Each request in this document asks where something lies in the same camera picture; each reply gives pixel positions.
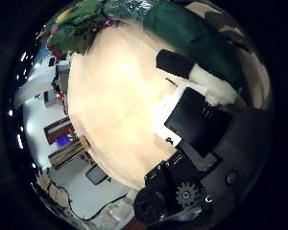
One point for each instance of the computer monitor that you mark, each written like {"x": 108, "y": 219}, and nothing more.
{"x": 63, "y": 140}

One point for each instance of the wooden office desk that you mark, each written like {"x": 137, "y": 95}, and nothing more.
{"x": 70, "y": 153}

